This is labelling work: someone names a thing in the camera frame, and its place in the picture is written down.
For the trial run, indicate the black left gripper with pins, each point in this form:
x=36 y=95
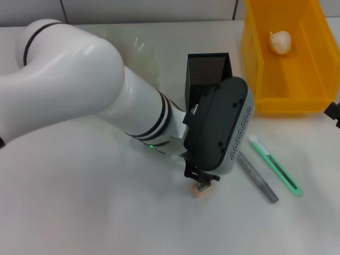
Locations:
x=190 y=164

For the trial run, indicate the black mesh pen holder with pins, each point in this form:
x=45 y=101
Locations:
x=204 y=69

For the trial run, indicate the left wrist camera housing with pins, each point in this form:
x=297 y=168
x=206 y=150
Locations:
x=217 y=125

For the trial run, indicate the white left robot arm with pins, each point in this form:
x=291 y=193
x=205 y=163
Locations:
x=66 y=79

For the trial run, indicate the green glass fruit plate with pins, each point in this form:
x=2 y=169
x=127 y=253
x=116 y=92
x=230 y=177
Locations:
x=146 y=53

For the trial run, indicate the white garlic bulb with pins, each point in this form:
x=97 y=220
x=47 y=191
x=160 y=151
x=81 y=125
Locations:
x=281 y=42

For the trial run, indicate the grey marker pen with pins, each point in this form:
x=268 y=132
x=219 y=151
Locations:
x=255 y=175

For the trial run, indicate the green utility knife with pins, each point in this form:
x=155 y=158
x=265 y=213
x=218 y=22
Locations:
x=276 y=164

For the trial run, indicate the beige eraser with barcode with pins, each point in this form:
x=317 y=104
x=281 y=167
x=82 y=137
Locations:
x=197 y=193

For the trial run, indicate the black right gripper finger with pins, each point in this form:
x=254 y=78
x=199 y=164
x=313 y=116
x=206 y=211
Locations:
x=334 y=111

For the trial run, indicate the yellow plastic bin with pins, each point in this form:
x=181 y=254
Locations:
x=279 y=79

